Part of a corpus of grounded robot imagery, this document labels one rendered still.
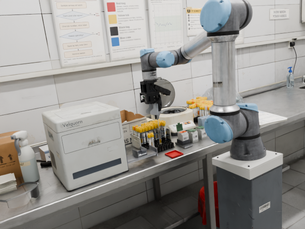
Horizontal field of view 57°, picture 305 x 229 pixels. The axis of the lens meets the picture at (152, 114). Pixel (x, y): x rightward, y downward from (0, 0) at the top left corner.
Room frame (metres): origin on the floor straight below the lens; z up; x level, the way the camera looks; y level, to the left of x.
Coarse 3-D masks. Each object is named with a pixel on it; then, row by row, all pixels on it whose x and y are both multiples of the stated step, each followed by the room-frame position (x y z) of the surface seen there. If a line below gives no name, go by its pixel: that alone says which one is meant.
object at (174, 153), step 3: (174, 150) 1.37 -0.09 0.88; (165, 153) 1.35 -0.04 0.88; (168, 153) 1.35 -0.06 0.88; (171, 153) 1.35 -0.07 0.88; (174, 153) 1.35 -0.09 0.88; (177, 153) 1.34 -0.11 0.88; (180, 153) 1.34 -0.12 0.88; (168, 156) 1.32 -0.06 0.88; (171, 156) 1.30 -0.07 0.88; (174, 156) 1.29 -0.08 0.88; (177, 156) 1.30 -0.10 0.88
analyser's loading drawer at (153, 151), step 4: (144, 148) 1.28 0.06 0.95; (152, 148) 1.32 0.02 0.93; (156, 148) 1.29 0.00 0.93; (136, 152) 1.26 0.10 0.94; (140, 152) 1.31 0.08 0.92; (144, 152) 1.28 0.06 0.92; (148, 152) 1.30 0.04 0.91; (152, 152) 1.30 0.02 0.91; (156, 152) 1.29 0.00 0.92; (128, 156) 1.28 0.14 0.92; (132, 156) 1.27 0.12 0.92; (136, 156) 1.26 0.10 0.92; (140, 156) 1.25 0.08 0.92; (144, 156) 1.26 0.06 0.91; (148, 156) 1.27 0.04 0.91; (128, 160) 1.23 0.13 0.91; (132, 160) 1.22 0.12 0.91; (136, 160) 1.24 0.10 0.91
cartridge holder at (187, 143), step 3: (177, 141) 1.46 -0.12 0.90; (180, 141) 1.43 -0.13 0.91; (183, 141) 1.42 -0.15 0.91; (186, 141) 1.43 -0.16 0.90; (189, 141) 1.44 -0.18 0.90; (177, 144) 1.46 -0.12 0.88; (180, 144) 1.43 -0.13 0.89; (183, 144) 1.42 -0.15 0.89; (186, 144) 1.42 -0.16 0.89; (189, 144) 1.42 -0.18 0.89; (192, 144) 1.42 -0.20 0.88; (183, 147) 1.41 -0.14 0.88; (186, 147) 1.40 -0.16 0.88
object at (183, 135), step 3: (177, 132) 1.46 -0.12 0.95; (180, 132) 1.45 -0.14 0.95; (183, 132) 1.44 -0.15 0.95; (186, 132) 1.44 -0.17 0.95; (177, 135) 1.46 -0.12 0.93; (180, 135) 1.44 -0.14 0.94; (183, 135) 1.43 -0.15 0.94; (186, 135) 1.43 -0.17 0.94; (180, 138) 1.44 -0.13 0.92; (183, 138) 1.42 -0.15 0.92; (186, 138) 1.43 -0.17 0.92
